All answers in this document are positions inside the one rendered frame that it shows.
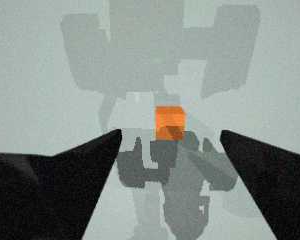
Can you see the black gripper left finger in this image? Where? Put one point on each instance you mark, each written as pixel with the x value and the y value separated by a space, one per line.
pixel 69 184

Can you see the orange block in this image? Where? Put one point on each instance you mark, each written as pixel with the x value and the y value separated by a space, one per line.
pixel 170 123

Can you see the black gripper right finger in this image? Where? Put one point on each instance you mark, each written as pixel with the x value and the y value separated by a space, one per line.
pixel 272 177

